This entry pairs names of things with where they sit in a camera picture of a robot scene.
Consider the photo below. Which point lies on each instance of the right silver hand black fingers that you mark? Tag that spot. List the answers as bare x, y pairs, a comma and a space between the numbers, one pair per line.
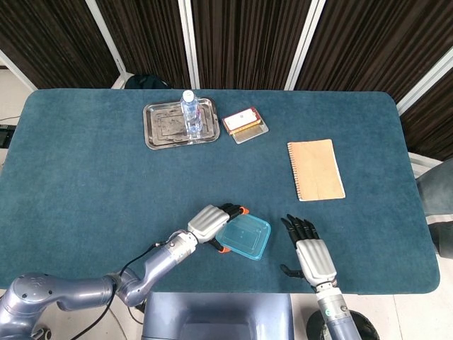
315, 258

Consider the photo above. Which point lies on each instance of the left silver hand orange fingertips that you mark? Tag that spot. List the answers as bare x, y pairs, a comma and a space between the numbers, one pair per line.
209, 223

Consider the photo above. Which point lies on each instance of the transparent blue plastic lid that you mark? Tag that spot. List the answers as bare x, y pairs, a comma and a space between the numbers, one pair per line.
244, 237

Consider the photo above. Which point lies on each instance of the clear plastic container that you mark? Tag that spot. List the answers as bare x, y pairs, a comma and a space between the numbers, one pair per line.
246, 241

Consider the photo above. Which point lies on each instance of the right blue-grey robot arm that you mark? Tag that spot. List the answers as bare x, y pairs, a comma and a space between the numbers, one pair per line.
339, 318

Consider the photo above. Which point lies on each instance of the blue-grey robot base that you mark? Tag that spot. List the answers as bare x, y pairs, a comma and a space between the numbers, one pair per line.
216, 318

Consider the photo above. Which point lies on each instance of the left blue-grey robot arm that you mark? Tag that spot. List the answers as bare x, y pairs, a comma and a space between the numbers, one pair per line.
70, 287

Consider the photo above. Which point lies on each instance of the red yellow white-topped box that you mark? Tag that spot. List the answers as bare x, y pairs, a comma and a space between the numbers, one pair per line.
240, 118

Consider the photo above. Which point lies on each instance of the black box device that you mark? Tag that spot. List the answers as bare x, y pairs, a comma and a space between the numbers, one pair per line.
5, 136

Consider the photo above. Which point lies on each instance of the brown spiral notebook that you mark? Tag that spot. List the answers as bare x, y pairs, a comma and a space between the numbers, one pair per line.
315, 170

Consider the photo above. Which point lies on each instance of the black trash bin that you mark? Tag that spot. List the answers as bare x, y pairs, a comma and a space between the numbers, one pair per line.
369, 331

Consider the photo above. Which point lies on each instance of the teal table cloth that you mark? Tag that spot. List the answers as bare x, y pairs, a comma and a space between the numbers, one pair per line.
106, 195

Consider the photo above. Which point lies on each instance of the stainless steel tray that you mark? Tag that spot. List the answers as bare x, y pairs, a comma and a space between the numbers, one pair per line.
163, 124

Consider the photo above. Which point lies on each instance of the clear plastic water bottle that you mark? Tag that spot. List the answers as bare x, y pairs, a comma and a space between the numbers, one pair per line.
191, 113

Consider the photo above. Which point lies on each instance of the grey chair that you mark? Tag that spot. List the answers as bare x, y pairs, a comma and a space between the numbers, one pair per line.
439, 191

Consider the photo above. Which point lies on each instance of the black bag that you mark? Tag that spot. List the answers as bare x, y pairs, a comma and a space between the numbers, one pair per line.
145, 82

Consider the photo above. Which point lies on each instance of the dark slatted partition panel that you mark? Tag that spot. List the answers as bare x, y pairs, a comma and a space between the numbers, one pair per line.
435, 124
371, 42
53, 35
247, 35
152, 35

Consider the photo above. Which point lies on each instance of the black grey caster wheel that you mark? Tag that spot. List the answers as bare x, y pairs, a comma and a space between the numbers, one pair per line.
41, 334

